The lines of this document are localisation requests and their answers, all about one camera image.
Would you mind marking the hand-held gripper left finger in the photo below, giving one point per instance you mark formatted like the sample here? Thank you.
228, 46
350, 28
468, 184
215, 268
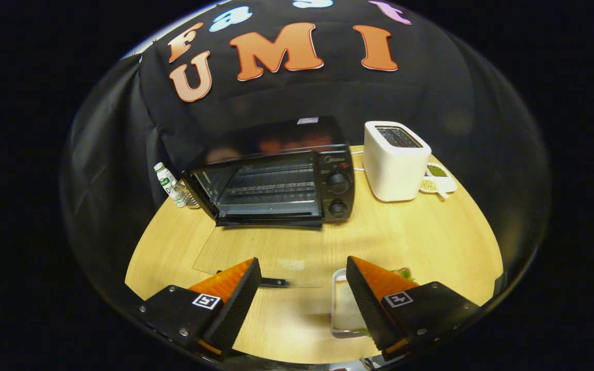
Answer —
237, 304

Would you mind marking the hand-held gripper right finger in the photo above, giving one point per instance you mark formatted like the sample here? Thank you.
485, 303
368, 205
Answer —
369, 304

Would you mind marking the lettuce sandwich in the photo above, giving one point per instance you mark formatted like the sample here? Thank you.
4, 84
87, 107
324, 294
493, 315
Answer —
348, 309

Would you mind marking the black toaster oven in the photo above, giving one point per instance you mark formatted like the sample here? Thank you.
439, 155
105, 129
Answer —
335, 154

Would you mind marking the white pop-up toaster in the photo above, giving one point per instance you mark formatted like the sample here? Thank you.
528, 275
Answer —
395, 175

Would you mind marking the white rectangular tray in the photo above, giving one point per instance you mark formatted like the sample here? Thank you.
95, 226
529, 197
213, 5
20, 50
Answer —
339, 273

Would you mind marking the white green-label bottle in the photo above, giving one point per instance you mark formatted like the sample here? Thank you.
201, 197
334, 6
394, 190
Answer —
167, 183

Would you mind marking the white divided bean dish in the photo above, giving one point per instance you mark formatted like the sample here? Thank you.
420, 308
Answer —
439, 180

